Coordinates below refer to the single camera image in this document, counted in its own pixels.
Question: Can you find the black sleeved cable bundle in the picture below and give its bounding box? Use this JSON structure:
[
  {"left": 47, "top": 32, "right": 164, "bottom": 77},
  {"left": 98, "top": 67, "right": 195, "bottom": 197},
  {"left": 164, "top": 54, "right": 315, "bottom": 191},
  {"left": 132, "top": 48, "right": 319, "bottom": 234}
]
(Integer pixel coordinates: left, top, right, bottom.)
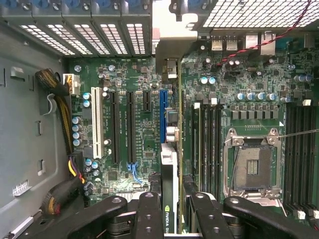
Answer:
[{"left": 34, "top": 69, "right": 81, "bottom": 156}]

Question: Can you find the short black expansion slot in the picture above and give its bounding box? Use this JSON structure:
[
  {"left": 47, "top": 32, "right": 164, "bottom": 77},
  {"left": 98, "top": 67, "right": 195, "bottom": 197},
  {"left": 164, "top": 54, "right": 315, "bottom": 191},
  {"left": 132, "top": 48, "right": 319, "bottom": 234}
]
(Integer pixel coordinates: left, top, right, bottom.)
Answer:
[{"left": 143, "top": 90, "right": 152, "bottom": 113}]

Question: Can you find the metal socket cover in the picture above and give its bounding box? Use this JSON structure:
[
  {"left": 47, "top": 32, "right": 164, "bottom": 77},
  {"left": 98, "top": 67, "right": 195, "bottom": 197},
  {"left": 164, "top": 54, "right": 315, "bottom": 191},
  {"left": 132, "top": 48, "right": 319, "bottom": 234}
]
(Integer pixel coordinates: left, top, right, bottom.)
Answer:
[{"left": 238, "top": 191, "right": 287, "bottom": 209}]

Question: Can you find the CPU socket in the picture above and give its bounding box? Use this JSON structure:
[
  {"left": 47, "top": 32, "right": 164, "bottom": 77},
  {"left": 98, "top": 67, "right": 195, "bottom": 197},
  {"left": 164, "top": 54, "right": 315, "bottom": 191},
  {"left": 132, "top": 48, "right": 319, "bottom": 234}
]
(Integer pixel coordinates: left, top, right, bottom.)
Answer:
[{"left": 223, "top": 127, "right": 285, "bottom": 200}]

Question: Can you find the sleeved multicolour wire bundle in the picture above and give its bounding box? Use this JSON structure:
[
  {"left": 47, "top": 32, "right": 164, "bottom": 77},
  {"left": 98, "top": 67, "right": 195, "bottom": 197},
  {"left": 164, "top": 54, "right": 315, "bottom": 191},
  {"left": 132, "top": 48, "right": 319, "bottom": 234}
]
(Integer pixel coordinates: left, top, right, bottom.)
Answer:
[{"left": 41, "top": 153, "right": 87, "bottom": 220}]

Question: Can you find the red and black twisted wire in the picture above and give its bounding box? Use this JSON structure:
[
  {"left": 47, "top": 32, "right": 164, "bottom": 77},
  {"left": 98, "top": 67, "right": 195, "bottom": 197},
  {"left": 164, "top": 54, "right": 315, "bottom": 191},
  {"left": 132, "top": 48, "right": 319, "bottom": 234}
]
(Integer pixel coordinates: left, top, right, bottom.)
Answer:
[{"left": 216, "top": 0, "right": 313, "bottom": 67}]

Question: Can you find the green motherboard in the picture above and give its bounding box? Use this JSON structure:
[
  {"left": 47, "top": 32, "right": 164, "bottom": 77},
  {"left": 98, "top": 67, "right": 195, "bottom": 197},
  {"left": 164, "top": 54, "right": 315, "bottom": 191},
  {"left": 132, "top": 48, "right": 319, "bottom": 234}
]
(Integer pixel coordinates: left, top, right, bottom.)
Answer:
[{"left": 66, "top": 32, "right": 319, "bottom": 220}]

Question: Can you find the black RAM slot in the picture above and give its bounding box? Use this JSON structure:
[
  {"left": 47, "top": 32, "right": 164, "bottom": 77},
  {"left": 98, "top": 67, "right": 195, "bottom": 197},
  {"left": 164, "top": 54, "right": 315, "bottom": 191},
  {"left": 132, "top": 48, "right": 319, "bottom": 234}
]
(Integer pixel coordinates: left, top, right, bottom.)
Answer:
[
  {"left": 285, "top": 103, "right": 295, "bottom": 210},
  {"left": 201, "top": 104, "right": 209, "bottom": 194},
  {"left": 312, "top": 103, "right": 319, "bottom": 220},
  {"left": 295, "top": 103, "right": 304, "bottom": 215},
  {"left": 208, "top": 104, "right": 216, "bottom": 194},
  {"left": 304, "top": 103, "right": 313, "bottom": 217},
  {"left": 215, "top": 104, "right": 223, "bottom": 197}
]

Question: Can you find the long black expansion slot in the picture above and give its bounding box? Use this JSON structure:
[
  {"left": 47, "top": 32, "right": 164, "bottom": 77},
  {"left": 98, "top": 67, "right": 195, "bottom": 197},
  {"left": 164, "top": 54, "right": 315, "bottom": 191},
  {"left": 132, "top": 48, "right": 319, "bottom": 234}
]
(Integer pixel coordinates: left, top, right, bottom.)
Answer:
[
  {"left": 109, "top": 91, "right": 121, "bottom": 165},
  {"left": 126, "top": 91, "right": 137, "bottom": 165}
]

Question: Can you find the perforated metal slot cover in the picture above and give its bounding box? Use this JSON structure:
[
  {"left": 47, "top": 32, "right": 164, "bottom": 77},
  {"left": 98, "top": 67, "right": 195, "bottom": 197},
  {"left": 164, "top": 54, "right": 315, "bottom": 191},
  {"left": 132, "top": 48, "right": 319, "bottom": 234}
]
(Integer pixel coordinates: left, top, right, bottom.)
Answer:
[
  {"left": 46, "top": 22, "right": 100, "bottom": 57},
  {"left": 99, "top": 22, "right": 135, "bottom": 57},
  {"left": 17, "top": 22, "right": 77, "bottom": 57},
  {"left": 73, "top": 22, "right": 120, "bottom": 57},
  {"left": 126, "top": 22, "right": 150, "bottom": 57}
]

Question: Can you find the blue expansion slot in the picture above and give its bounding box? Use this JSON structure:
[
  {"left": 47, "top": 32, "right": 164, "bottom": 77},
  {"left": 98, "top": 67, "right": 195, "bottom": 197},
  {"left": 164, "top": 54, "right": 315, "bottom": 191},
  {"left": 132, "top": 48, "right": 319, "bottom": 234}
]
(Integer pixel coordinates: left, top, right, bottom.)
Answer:
[{"left": 159, "top": 89, "right": 168, "bottom": 145}]

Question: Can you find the open grey PC case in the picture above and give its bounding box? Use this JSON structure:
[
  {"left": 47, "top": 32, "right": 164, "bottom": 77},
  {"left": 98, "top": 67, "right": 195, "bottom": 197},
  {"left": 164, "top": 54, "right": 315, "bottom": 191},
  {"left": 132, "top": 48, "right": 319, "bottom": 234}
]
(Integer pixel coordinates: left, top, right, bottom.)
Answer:
[{"left": 0, "top": 0, "right": 319, "bottom": 239}]

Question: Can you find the thin metal locking lever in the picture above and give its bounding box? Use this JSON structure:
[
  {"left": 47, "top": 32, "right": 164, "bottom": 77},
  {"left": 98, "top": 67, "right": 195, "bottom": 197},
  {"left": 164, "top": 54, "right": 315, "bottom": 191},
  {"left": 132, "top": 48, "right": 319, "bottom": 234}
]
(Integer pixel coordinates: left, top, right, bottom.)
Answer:
[{"left": 273, "top": 128, "right": 319, "bottom": 139}]

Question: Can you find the white expansion slot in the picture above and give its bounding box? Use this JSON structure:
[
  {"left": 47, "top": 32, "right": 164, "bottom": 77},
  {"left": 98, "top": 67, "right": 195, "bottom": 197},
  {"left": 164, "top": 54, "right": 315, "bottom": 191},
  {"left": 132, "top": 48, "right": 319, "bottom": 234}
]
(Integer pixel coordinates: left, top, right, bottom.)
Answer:
[{"left": 90, "top": 86, "right": 103, "bottom": 160}]

